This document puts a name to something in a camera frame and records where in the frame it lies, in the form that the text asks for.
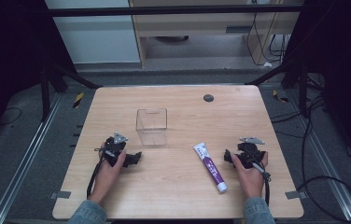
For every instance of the yellow black striped tape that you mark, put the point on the yellow black striped tape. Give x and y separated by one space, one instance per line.
78 100
280 98

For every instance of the metal floor rail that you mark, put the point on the metal floor rail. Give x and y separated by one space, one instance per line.
326 158
24 158

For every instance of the grey tape piece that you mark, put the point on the grey tape piece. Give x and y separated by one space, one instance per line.
60 194
295 195

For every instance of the black horizontal frame bar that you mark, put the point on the black horizontal frame bar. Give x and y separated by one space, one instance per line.
164 11

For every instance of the round grey table grommet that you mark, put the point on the round grey table grommet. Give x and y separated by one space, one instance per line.
208 98

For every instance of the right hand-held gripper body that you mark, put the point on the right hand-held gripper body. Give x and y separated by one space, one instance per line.
249 155

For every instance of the light wooden desk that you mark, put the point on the light wooden desk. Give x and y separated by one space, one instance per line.
195 28

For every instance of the clear plastic box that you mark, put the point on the clear plastic box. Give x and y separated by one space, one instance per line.
151 133

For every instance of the white cabinet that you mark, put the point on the white cabinet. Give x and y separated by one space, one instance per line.
95 40

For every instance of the person's left hand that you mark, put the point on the person's left hand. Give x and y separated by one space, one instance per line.
105 180

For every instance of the white purple toothpaste tube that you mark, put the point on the white purple toothpaste tube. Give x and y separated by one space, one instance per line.
211 167

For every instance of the black curtain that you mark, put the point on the black curtain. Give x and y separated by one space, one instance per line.
348 62
5 56

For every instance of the person's right hand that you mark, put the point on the person's right hand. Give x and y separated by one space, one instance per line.
251 183

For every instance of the black metal stand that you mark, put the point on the black metal stand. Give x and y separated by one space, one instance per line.
44 93
302 90

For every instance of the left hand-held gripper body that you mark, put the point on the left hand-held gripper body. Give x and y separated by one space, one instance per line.
114 149

